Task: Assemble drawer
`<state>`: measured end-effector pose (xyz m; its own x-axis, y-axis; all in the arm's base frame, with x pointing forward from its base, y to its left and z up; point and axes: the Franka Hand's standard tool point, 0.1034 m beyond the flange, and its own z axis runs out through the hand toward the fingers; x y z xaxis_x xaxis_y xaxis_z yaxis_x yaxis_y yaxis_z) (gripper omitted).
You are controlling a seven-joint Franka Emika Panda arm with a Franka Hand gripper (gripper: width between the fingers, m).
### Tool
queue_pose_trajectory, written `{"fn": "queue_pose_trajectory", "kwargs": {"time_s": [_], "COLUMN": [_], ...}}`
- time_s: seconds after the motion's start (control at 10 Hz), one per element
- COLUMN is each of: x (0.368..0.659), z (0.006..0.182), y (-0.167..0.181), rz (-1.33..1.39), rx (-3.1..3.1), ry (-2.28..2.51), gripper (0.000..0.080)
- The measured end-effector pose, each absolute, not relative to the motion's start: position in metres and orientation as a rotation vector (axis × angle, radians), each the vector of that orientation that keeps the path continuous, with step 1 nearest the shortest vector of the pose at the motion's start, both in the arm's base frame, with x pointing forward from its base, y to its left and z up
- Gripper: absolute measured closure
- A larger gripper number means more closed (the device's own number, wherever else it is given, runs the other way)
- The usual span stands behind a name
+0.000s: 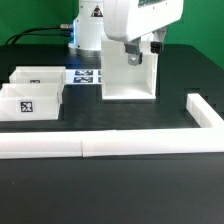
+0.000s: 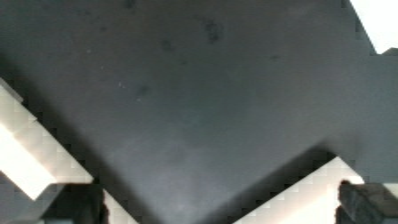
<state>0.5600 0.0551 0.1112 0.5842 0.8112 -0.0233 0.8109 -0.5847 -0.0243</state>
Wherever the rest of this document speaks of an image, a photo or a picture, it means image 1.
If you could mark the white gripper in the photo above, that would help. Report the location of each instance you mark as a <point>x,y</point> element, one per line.
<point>126,20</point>

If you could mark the white drawer cabinet box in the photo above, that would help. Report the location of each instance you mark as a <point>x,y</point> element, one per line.
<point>122,81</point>

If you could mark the white front drawer with tag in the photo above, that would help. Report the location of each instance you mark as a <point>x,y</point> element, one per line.
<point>20,102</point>

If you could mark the white drawer with tag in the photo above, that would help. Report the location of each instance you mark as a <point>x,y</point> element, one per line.
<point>38,74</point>
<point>20,102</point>

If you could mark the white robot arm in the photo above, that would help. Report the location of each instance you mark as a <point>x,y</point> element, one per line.
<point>88,27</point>

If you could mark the white rear drawer with tag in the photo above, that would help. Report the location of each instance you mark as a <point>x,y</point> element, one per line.
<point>38,74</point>

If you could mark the white sheet with tags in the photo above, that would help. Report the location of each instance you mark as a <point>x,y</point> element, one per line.
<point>83,76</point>

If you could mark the white foam rail side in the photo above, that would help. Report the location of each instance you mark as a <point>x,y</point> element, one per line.
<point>202,112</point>

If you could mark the white foam rail front right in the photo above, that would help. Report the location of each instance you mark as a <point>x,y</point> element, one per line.
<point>153,141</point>

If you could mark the white foam rail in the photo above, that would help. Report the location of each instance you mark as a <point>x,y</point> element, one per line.
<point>153,141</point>
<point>40,145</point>

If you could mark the white foam rail front left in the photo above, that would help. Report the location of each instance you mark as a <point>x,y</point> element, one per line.
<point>40,145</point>

